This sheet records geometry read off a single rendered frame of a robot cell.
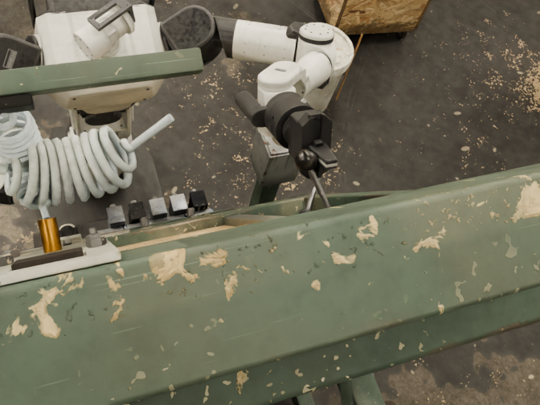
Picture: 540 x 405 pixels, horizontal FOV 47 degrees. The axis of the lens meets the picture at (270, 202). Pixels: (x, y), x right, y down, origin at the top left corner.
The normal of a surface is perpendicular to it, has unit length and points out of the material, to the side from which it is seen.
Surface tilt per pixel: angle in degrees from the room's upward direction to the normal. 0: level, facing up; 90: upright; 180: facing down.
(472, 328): 30
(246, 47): 68
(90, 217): 0
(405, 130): 0
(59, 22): 22
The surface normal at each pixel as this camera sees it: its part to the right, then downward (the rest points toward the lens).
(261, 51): -0.13, 0.58
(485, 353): 0.18, -0.50
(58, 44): 0.28, -0.14
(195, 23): -0.04, -0.02
